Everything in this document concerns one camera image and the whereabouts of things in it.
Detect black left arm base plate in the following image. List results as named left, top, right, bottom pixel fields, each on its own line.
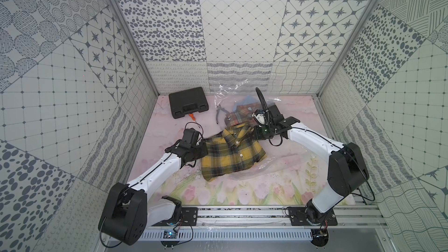
left=153, top=206, right=198, bottom=226

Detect red plaid shirt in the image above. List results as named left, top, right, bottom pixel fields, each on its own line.
left=224, top=103, right=261, bottom=127

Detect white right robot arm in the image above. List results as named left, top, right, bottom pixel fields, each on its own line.
left=255, top=122, right=369, bottom=225

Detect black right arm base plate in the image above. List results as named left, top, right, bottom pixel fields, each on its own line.
left=285, top=206, right=338, bottom=226

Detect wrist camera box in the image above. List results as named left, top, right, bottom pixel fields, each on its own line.
left=182, top=128, right=200, bottom=145
left=253, top=105, right=285, bottom=126

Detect black plastic tool case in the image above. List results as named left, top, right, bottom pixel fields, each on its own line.
left=168, top=87, right=209, bottom=119

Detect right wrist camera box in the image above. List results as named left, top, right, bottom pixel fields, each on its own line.
left=253, top=105, right=285, bottom=126

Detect yellow plaid shirt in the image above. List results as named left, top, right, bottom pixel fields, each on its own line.
left=201, top=124, right=266, bottom=182

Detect light blue shirt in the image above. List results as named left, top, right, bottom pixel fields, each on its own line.
left=234, top=95, right=260, bottom=108

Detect aluminium mounting rail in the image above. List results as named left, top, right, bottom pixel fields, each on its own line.
left=99, top=204, right=387, bottom=231

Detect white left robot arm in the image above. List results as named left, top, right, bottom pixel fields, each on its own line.
left=98, top=142, right=208, bottom=246

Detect blue handled pliers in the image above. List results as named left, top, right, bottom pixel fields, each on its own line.
left=215, top=105, right=231, bottom=125

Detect clear plastic vacuum bag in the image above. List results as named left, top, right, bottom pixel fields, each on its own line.
left=212, top=80, right=317, bottom=180

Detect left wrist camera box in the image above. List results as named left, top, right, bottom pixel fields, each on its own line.
left=182, top=128, right=200, bottom=145

